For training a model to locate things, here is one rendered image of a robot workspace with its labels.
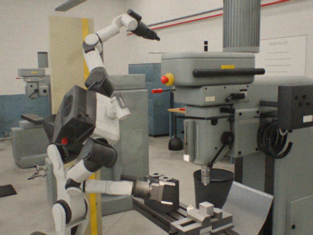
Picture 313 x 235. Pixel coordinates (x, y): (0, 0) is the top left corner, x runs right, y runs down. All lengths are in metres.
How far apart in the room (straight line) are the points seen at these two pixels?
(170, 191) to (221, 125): 0.61
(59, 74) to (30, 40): 7.46
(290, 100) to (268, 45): 5.33
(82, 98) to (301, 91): 1.05
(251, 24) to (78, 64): 1.84
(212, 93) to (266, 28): 5.46
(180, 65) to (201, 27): 6.91
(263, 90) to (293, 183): 0.57
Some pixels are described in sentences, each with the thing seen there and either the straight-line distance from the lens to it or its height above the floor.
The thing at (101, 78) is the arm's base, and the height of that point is 1.77.
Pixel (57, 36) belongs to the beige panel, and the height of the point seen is 2.12.
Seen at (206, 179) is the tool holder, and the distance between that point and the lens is 1.86.
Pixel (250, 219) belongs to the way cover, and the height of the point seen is 0.94.
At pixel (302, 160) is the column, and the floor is 1.28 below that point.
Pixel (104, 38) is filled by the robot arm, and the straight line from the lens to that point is 2.05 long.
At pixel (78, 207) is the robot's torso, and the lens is 2.05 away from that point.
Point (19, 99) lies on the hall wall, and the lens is 10.53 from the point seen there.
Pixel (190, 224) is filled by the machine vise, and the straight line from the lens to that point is 1.91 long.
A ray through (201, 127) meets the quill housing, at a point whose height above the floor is 1.52.
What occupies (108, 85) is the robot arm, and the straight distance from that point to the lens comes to 1.85.
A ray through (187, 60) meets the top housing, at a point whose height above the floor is 1.85.
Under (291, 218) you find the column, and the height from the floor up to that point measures 0.95.
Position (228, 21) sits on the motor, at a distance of 1.90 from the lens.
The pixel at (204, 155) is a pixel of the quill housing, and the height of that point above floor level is 1.38.
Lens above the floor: 1.80
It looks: 8 degrees down
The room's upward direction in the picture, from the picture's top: 1 degrees counter-clockwise
